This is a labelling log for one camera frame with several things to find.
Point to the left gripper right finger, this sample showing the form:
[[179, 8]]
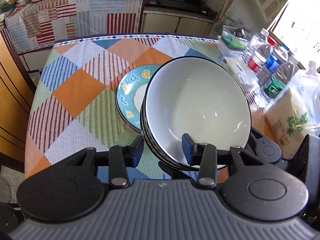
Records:
[[207, 156]]

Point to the patchwork table cloth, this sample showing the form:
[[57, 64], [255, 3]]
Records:
[[75, 101]]

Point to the patchwork counter cloth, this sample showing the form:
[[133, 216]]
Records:
[[39, 25]]

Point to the white bowl dark rim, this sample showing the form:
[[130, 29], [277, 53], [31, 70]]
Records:
[[197, 96]]

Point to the green label water bottle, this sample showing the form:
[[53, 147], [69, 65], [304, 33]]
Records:
[[276, 82]]

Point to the blue label water bottle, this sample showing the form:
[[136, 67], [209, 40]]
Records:
[[278, 56]]

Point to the black gas stove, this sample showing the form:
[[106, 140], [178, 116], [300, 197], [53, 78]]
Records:
[[193, 6]]

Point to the wooden chair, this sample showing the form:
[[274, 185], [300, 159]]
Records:
[[17, 93]]

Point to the clear cap water bottle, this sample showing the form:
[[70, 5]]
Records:
[[257, 40]]

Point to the clear rice bag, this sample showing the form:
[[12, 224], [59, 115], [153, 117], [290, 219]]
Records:
[[295, 112]]

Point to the red label water bottle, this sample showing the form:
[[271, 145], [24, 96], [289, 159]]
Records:
[[256, 61]]

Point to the large white Morning Honey plate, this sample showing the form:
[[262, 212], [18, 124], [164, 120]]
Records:
[[125, 120]]

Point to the teal fried egg plate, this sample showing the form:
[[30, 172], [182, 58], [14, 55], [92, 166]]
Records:
[[131, 89]]

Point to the white ribbed bowl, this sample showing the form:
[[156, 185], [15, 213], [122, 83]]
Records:
[[150, 134]]

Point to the plastic basket with items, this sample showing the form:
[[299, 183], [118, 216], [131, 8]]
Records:
[[232, 41]]

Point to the white tissue pack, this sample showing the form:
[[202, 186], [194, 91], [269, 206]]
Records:
[[241, 72]]

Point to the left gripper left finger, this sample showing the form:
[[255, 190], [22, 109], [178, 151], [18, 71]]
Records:
[[118, 158]]

